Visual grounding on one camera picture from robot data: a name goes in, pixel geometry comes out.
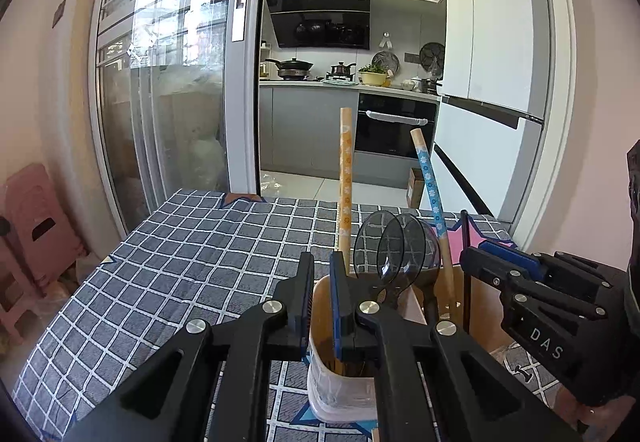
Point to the stack of pink plastic stools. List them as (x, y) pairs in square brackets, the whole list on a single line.
[(40, 217)]

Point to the blue patterned chopstick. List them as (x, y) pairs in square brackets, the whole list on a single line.
[(432, 202)]

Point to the round black fan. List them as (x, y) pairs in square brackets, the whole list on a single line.
[(431, 56)]

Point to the black wok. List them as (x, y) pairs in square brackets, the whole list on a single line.
[(294, 67)]

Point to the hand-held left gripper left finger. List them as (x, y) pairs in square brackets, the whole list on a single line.
[(305, 307)]

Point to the small dark cooking pot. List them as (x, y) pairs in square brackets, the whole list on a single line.
[(342, 70)]

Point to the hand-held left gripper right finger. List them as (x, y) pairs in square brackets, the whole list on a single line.
[(339, 307)]

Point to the round metal strainer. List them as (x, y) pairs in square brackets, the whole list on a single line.
[(384, 61)]

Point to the cardboard box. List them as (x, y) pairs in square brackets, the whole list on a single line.
[(416, 189)]

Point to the pink plastic stool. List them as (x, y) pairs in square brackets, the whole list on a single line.
[(12, 292)]

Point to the brown wall plate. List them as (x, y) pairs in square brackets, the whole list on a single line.
[(59, 13)]

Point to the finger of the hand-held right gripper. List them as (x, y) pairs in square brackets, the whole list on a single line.
[(510, 254), (492, 272)]

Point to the black range hood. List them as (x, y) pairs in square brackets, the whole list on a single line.
[(320, 20)]

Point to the black built-in oven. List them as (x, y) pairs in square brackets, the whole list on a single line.
[(395, 132)]

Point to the yellow bowl of greens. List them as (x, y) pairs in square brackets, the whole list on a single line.
[(374, 77)]

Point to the grey wall outlet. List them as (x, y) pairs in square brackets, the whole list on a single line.
[(411, 57)]

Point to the orange patterned chopstick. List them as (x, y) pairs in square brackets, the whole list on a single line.
[(345, 172)]

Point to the beige plastic utensil holder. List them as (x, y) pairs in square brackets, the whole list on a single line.
[(330, 387)]

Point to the steel saucepan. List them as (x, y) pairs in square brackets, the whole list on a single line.
[(427, 85)]

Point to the blue-grey checked tablecloth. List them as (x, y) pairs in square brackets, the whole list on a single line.
[(175, 272)]

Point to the white refrigerator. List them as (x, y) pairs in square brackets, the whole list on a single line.
[(485, 47)]

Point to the white wall hook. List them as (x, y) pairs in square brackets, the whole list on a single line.
[(385, 40)]

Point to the sliding glass door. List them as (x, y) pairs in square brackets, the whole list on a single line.
[(175, 72)]

